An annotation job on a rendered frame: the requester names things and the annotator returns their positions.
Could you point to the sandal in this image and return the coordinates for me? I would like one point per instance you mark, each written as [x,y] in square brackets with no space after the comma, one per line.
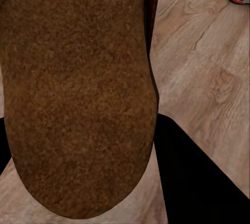
[80,99]

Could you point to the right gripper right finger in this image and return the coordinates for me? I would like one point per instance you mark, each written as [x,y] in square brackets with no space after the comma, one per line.
[196,190]

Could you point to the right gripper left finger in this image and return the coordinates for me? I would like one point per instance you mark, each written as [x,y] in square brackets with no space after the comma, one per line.
[5,154]

